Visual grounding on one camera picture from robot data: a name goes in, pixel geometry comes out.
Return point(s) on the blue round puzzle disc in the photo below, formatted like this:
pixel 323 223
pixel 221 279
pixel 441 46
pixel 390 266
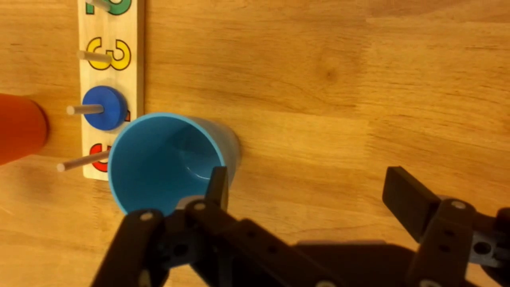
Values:
pixel 108 121

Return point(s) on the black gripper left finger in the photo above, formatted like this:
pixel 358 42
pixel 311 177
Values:
pixel 217 185

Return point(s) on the blue plastic cup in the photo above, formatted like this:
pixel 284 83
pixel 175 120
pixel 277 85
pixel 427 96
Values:
pixel 159 160

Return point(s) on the orange plastic cup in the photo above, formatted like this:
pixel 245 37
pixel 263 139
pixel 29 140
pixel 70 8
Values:
pixel 21 128

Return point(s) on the wooden number puzzle board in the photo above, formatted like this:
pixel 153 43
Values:
pixel 135 80

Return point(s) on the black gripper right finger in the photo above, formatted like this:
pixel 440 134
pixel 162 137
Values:
pixel 408 196

